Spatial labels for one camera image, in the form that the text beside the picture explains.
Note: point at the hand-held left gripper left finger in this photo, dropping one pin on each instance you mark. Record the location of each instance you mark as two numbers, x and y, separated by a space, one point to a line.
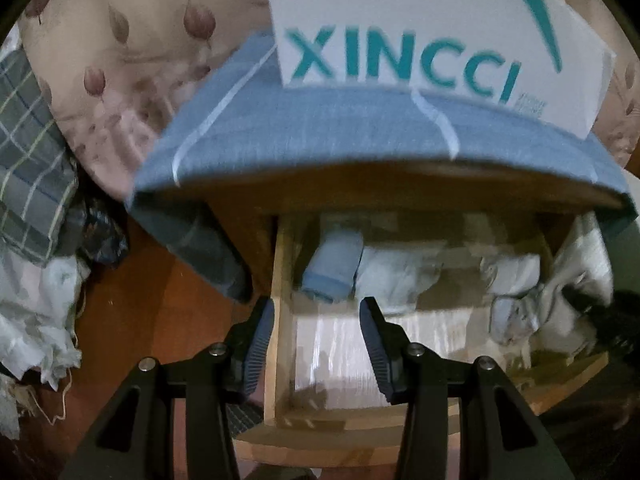
262 340

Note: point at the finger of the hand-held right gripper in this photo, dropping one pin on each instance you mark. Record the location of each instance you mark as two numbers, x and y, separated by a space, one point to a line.
600 315

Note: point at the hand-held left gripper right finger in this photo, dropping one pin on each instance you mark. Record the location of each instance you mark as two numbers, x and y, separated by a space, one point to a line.
372 345

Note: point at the wooden drawer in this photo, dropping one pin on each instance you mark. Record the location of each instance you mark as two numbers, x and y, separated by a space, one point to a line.
282 310

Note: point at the pale blue underwear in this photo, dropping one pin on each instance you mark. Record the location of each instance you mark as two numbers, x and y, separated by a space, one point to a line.
395 275

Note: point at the white shoe box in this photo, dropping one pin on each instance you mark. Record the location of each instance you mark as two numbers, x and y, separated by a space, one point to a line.
400 10

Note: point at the dark plaid slipper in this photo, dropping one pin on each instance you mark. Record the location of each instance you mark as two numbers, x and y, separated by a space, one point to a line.
245 417

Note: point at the wooden nightstand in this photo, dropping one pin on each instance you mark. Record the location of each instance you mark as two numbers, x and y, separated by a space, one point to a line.
400 187

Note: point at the dark blue packet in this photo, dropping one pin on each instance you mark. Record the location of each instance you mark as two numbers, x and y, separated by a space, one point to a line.
102 235

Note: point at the blue-grey lined cloth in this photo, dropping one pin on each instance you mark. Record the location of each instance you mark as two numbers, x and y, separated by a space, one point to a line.
350 130

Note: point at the white floral cloth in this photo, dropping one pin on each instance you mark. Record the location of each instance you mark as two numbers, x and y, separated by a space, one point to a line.
35 320

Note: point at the plaid grey blanket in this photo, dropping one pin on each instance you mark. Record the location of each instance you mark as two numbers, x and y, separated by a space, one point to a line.
30 160

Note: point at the leaf print bed sheet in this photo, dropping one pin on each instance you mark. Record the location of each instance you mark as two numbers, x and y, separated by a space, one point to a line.
125 60

